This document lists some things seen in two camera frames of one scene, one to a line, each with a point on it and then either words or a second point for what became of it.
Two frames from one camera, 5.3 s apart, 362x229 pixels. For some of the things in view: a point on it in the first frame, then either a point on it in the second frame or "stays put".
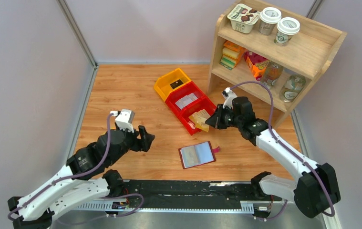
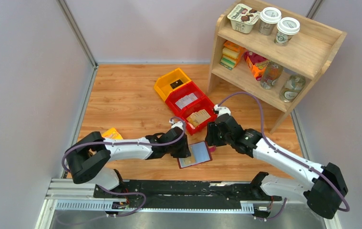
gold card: [190, 156] stays put
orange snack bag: [256, 63] stays put
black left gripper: [143, 143] to [185, 151]
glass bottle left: [272, 72] stays put
